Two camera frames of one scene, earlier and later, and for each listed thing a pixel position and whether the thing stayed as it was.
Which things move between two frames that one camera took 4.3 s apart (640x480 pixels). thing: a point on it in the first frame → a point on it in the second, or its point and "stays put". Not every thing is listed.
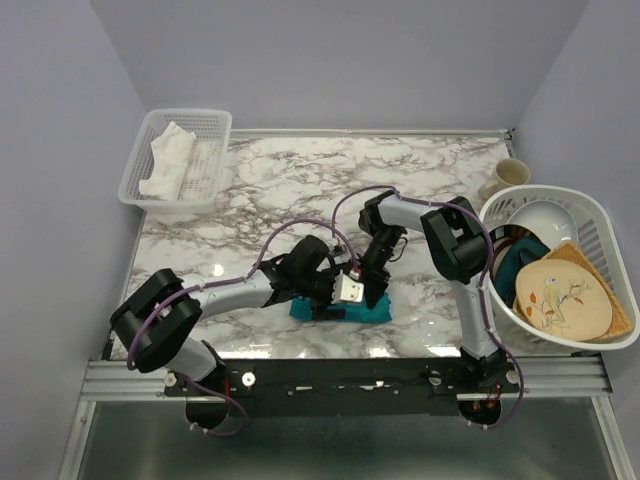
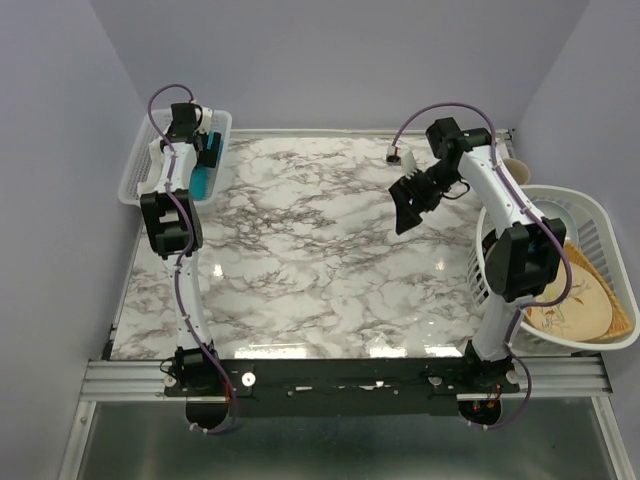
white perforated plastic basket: [202, 176] stays put
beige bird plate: [562, 300] stays put
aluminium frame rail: [580, 378] stays put
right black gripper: [374, 279] → [407, 216]
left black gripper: [319, 309] → [206, 156]
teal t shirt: [302, 308] → [204, 178]
